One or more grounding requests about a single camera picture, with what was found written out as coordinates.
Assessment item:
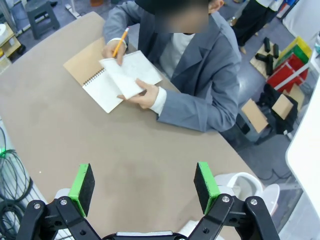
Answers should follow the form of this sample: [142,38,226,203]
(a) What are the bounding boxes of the person's left forearm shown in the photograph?
[149,86,216,133]

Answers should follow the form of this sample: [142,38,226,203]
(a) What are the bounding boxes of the person in grey jacket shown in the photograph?
[103,0,243,133]

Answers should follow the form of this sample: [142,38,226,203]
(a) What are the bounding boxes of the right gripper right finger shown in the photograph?
[182,161,281,240]

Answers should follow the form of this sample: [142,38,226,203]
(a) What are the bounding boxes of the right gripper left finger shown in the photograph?
[16,163,103,240]

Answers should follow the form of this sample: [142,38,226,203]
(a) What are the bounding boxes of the spiral notebook with kraft cover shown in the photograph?
[62,37,163,114]

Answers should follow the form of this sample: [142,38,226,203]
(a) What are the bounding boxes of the flat cardboard sheet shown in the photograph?
[249,43,279,80]

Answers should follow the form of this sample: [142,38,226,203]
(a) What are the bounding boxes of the yellow pencil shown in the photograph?
[112,27,130,58]

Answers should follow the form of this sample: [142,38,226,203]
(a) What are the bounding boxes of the white round trash bin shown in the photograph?
[214,171,281,226]

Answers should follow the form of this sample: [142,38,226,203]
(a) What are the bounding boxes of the wooden cart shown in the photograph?
[0,22,26,60]

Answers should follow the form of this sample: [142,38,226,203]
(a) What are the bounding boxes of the person's right hand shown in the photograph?
[101,39,128,66]

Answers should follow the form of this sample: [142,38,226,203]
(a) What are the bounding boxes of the black fabric bag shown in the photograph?
[258,83,305,137]

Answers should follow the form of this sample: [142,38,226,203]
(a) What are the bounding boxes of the brown cardboard box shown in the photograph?
[271,93,294,120]
[240,98,270,134]

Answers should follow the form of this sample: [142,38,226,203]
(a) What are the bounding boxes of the person's right forearm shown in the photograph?
[103,6,131,48]

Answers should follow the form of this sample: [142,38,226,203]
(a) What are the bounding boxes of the grey plastic stool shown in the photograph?
[25,0,61,40]

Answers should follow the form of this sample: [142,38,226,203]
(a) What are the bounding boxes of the person's left hand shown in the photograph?
[117,78,160,110]

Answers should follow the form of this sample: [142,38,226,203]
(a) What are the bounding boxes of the coiled black cables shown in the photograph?
[0,124,34,240]

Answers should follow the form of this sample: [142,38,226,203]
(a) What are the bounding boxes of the large white table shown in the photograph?
[285,92,320,193]

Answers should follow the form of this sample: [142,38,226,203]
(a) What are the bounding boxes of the red and green box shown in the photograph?
[266,53,310,91]

